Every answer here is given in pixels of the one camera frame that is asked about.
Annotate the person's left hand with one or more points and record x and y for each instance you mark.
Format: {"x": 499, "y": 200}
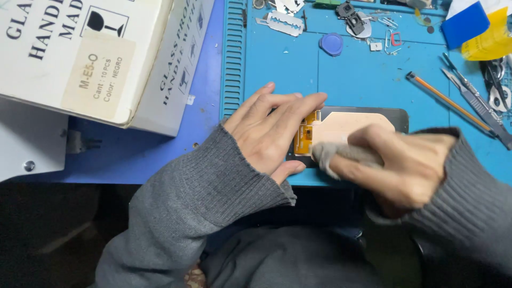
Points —
{"x": 264, "y": 132}

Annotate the person's right hand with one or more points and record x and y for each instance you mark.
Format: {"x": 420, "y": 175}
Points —
{"x": 396, "y": 168}

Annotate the person's right fingers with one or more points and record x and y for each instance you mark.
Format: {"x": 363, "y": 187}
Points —
{"x": 360, "y": 160}

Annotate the grey wiping cloth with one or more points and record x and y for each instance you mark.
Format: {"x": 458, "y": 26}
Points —
{"x": 340, "y": 154}

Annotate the black phone screen assembly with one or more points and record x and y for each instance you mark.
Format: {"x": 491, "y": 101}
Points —
{"x": 344, "y": 124}

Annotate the blue silicone repair mat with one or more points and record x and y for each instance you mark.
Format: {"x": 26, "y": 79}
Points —
{"x": 360, "y": 80}

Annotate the orange pencil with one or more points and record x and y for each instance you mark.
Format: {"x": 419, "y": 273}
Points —
{"x": 448, "y": 100}

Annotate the small white square part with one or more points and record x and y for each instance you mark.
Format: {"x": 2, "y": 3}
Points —
{"x": 375, "y": 46}

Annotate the round blue plastic cap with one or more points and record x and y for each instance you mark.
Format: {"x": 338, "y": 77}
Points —
{"x": 331, "y": 44}

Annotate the silver paper clip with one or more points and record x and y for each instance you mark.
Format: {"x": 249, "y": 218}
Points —
{"x": 388, "y": 42}

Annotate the person's grey sweater torso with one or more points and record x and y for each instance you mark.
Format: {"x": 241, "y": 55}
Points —
{"x": 288, "y": 260}

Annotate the red plastic clip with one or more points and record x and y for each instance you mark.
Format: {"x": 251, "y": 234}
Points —
{"x": 396, "y": 39}

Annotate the silver scalpel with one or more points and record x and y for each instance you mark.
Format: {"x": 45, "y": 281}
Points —
{"x": 478, "y": 108}

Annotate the round silver metal piece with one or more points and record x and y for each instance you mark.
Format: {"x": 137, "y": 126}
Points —
{"x": 362, "y": 28}

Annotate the silver tweezers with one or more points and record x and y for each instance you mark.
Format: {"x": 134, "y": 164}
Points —
{"x": 460, "y": 72}

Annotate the silver razor blade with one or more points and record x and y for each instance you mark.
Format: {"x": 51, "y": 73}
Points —
{"x": 282, "y": 23}

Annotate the blue plastic card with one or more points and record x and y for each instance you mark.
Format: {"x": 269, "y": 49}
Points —
{"x": 464, "y": 24}

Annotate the yellow plastic sheet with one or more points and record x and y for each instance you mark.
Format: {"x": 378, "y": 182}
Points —
{"x": 490, "y": 40}

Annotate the white cardboard box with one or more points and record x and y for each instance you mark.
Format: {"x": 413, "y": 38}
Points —
{"x": 92, "y": 56}

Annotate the white metal machine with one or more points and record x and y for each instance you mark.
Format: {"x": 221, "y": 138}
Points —
{"x": 28, "y": 140}

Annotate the black camera module part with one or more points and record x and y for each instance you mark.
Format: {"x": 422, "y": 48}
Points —
{"x": 352, "y": 18}

